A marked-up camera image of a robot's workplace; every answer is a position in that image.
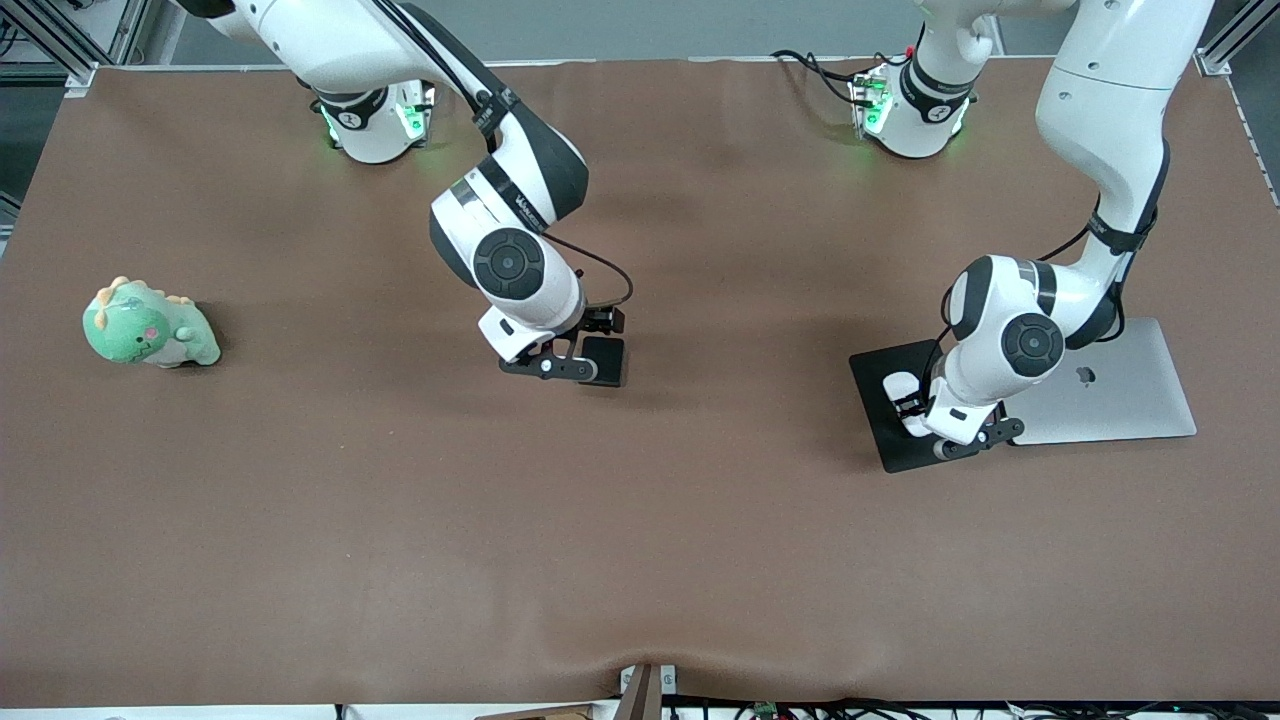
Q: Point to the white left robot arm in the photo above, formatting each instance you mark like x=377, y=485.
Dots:
x=1110, y=100

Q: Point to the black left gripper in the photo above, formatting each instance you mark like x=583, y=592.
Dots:
x=911, y=404

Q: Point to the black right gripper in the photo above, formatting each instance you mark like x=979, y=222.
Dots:
x=598, y=322

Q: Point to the silver apple laptop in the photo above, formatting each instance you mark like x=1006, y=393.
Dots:
x=1140, y=390

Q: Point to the green dinosaur plush toy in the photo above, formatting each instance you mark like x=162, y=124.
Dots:
x=140, y=330

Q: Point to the black mouse pad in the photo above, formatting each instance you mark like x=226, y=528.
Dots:
x=890, y=445

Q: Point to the aluminium frame profile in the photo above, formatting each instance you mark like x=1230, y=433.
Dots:
x=1235, y=35
x=50, y=40

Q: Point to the white computer mouse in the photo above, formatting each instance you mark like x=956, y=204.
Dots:
x=898, y=385

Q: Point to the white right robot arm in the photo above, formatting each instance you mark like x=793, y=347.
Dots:
x=510, y=265

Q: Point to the brown table cover sheet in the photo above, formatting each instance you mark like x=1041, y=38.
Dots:
x=500, y=520

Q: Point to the metal clamp bracket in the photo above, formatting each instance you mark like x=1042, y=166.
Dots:
x=668, y=680

